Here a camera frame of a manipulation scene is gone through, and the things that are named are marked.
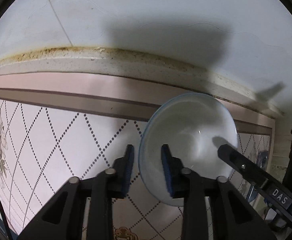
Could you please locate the white bowl with blue rim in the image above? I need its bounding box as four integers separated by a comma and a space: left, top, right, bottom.
138, 92, 239, 207

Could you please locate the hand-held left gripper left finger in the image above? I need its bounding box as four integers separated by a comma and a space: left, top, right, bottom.
17, 144, 136, 240

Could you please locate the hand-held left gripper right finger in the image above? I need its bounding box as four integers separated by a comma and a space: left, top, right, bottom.
161, 144, 277, 240

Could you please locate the diamond pattern floral tablecloth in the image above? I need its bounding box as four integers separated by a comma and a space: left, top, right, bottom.
0, 71, 276, 240

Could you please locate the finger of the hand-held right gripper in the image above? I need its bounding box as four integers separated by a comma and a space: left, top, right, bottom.
217, 144, 270, 188

